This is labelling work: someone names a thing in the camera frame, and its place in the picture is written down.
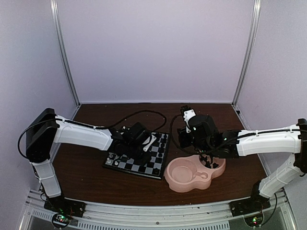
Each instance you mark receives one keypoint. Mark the pile of black chess pieces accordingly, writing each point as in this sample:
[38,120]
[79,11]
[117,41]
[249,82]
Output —
[208,162]

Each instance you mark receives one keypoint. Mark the black rook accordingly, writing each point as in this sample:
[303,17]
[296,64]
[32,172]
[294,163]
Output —
[156,171]

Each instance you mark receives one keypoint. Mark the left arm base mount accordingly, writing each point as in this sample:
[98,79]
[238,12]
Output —
[66,207]

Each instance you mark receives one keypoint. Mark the right aluminium frame post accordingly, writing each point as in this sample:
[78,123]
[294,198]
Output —
[248,53]

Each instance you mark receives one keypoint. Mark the aluminium frame post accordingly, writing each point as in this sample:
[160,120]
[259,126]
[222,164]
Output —
[248,53]
[63,53]

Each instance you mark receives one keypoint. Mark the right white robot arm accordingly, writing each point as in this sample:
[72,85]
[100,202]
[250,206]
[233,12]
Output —
[291,139]

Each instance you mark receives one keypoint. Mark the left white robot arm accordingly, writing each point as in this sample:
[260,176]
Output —
[49,128]

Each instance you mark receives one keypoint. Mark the black and white chessboard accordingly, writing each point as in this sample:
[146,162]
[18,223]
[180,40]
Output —
[152,166]

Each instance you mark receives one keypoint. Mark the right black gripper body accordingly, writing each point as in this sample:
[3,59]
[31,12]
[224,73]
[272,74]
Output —
[198,144]

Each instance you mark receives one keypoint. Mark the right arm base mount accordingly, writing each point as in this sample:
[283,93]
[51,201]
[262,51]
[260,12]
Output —
[247,206]

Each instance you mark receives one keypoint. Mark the left aluminium frame post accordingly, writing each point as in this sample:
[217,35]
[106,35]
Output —
[63,53]

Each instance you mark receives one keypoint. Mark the front aluminium rail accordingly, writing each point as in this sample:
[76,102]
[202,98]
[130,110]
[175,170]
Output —
[210,216]

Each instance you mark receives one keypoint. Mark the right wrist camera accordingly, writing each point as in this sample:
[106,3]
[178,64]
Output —
[187,113]

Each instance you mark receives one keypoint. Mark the pink double pet bowl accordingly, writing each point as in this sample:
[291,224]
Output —
[184,174]

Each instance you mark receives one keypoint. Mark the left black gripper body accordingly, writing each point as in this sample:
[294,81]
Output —
[133,153]

